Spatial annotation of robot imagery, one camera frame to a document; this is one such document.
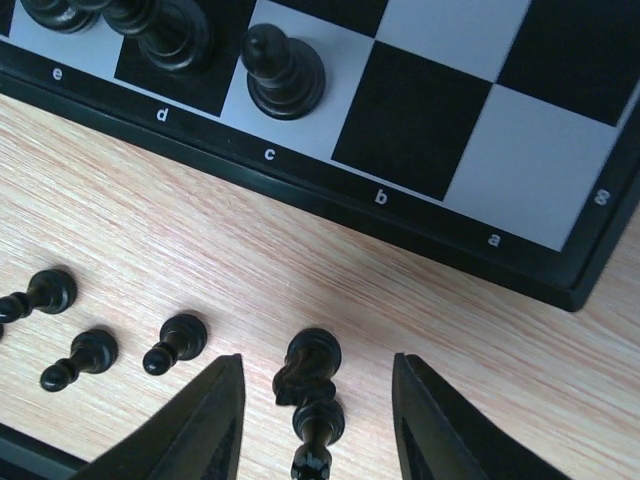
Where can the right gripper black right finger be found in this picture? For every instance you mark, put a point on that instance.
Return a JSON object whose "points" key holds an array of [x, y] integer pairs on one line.
{"points": [[441, 435]]}

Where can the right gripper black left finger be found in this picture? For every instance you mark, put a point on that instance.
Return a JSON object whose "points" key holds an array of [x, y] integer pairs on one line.
{"points": [[196, 435]]}

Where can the black knight chess piece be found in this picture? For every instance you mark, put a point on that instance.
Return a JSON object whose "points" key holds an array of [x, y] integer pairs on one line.
{"points": [[313, 357]]}

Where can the black bishop chess piece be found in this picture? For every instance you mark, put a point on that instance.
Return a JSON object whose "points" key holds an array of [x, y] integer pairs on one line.
{"points": [[286, 77]]}

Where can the black queen chess piece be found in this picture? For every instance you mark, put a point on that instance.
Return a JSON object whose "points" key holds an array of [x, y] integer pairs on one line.
{"points": [[175, 36]]}

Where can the black king chess piece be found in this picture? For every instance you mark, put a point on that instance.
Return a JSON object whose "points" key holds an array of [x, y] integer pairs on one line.
{"points": [[59, 15]]}

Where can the lying black chess piece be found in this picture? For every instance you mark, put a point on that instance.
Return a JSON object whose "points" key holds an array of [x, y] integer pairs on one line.
{"points": [[318, 425]]}

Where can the black pawn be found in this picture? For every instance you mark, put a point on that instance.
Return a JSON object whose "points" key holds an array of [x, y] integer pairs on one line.
{"points": [[181, 338], [50, 291], [93, 351]]}

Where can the black pawn middle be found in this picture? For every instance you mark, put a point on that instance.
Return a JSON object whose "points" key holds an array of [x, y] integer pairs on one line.
{"points": [[50, 291]]}

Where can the black and white chessboard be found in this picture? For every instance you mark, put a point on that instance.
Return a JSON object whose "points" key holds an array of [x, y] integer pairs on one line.
{"points": [[500, 138]]}

